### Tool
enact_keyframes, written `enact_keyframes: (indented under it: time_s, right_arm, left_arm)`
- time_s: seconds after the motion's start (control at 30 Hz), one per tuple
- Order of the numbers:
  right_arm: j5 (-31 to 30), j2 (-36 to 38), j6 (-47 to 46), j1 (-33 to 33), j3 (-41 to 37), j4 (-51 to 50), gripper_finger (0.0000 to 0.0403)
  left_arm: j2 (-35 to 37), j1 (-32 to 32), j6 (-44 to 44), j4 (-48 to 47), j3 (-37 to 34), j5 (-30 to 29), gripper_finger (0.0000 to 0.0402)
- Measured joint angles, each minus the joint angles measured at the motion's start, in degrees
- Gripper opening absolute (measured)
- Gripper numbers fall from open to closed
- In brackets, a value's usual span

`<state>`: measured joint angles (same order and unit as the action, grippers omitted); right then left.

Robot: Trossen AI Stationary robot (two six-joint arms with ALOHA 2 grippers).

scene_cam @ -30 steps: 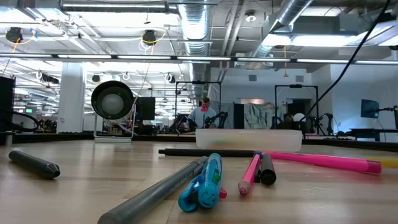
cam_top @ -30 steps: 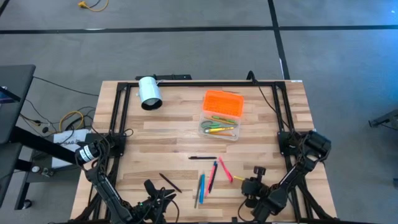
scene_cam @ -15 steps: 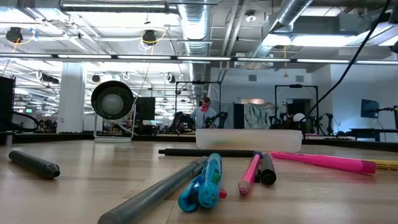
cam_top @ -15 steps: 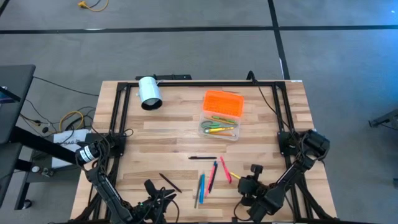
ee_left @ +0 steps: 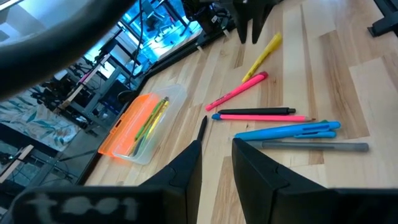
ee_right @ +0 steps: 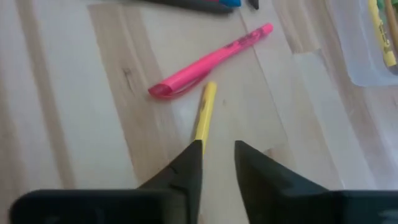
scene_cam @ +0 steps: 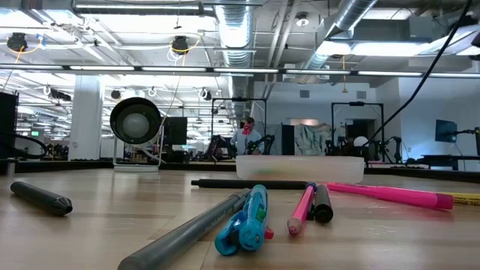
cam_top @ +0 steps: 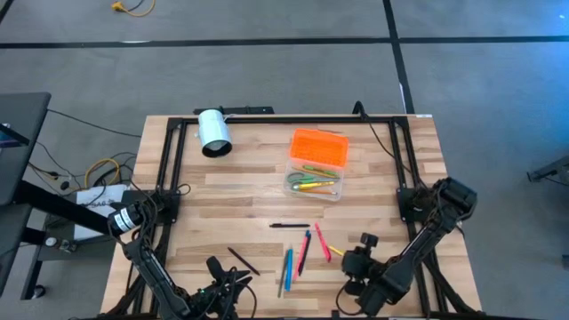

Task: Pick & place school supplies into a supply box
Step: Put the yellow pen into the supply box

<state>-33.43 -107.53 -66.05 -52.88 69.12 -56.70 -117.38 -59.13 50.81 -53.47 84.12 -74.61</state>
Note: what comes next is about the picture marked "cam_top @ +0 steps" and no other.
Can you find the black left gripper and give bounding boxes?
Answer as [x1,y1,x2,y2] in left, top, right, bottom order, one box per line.
[190,269,254,319]

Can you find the slim dark pencil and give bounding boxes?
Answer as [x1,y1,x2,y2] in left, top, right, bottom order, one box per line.
[227,246,261,276]

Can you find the grey pen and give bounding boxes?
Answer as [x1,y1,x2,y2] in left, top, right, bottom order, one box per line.
[277,252,290,299]

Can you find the blue multicolour pen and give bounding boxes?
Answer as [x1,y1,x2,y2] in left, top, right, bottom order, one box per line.
[284,248,295,292]
[286,172,318,192]

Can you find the clear box with orange lid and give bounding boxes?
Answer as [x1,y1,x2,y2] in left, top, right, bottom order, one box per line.
[283,128,350,203]

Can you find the white spotlight lamp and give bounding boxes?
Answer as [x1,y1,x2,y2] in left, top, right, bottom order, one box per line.
[196,108,234,159]

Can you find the black metal stand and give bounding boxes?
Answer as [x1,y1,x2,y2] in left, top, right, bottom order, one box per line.
[526,154,569,184]

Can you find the black desk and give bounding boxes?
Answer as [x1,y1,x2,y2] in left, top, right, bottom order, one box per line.
[0,92,121,297]

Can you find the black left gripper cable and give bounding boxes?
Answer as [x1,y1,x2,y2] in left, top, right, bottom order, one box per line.
[212,266,260,319]

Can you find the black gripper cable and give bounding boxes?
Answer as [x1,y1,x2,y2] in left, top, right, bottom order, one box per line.
[212,266,260,319]
[334,284,371,317]

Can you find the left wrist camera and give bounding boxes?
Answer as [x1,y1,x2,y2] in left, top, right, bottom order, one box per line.
[205,255,224,279]

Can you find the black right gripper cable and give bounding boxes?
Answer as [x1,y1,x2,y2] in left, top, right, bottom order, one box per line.
[334,284,371,317]

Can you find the black power cable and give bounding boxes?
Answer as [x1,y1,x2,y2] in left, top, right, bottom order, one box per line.
[353,100,424,188]

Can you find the yellow coiled cable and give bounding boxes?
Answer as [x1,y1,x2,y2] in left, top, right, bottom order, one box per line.
[84,157,122,188]

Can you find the yellow floor cable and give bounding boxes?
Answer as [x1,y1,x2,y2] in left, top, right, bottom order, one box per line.
[110,0,157,19]

